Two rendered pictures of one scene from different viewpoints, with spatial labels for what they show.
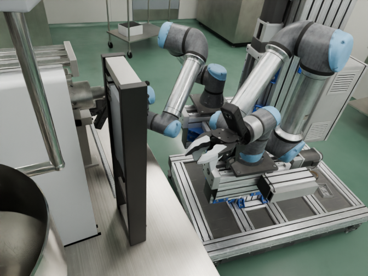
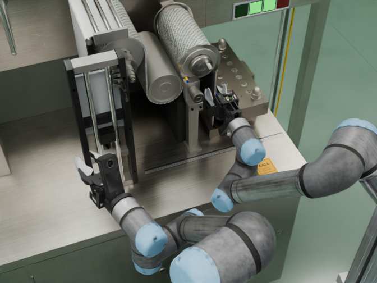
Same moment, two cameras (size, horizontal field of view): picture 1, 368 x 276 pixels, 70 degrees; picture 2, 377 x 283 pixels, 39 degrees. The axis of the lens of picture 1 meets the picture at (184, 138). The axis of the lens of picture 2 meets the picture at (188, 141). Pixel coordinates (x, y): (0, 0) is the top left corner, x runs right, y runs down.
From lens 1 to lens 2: 1.50 m
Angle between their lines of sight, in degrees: 68
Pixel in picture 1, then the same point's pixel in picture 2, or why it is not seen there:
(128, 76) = (81, 62)
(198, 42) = (317, 164)
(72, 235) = not seen: hidden behind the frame
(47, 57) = (104, 25)
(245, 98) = (192, 221)
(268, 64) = (217, 222)
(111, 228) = not seen: hidden behind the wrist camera
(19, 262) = not seen: outside the picture
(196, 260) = (65, 233)
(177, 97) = (248, 181)
